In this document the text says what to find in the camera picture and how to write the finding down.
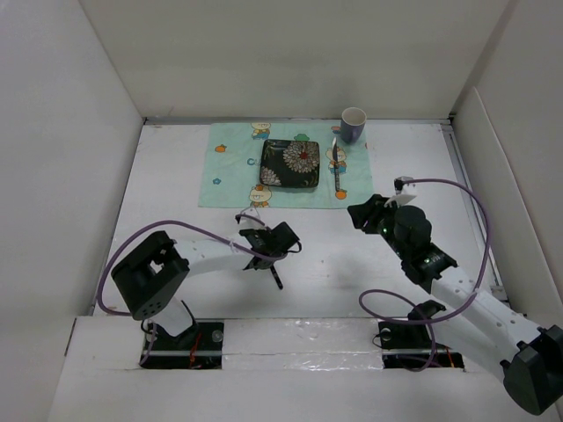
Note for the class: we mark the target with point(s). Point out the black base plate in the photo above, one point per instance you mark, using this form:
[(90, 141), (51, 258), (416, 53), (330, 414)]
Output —
[(201, 348), (410, 347)]

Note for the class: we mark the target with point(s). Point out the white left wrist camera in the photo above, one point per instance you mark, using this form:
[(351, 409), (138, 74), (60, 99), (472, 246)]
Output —
[(251, 215)]

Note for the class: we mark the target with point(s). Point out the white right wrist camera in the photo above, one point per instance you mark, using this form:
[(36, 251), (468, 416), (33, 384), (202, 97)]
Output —
[(405, 192)]

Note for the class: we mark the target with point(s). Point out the steel fork patterned handle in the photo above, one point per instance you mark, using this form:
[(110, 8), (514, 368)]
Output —
[(277, 278)]

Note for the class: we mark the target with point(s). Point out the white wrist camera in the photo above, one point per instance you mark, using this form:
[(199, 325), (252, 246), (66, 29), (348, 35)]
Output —
[(405, 192), (251, 215)]

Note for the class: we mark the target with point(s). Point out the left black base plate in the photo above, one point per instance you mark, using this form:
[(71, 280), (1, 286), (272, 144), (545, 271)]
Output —
[(201, 348)]

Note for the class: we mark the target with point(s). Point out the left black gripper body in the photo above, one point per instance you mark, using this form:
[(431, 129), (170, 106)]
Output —
[(259, 232)]

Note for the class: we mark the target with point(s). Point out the green cartoon print cloth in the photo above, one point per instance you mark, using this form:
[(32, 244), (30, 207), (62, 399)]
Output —
[(232, 162)]

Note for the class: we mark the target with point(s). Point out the black floral square plate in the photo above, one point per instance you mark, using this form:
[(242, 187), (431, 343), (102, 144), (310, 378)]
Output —
[(290, 164)]

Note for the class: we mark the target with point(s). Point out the purple mug white inside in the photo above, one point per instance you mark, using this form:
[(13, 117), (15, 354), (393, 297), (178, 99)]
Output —
[(352, 123)]

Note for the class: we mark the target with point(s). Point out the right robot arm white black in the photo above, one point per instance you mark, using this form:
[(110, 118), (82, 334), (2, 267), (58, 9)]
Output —
[(526, 357)]

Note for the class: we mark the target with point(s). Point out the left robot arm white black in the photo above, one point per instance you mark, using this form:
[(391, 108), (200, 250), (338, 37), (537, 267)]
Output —
[(149, 277)]

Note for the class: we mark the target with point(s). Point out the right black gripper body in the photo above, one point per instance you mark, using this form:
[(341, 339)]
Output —
[(382, 220)]

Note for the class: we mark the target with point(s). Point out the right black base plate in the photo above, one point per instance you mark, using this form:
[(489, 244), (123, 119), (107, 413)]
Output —
[(410, 347)]

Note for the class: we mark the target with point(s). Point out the steel knife patterned handle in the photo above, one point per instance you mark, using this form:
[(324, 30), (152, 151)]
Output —
[(336, 169)]

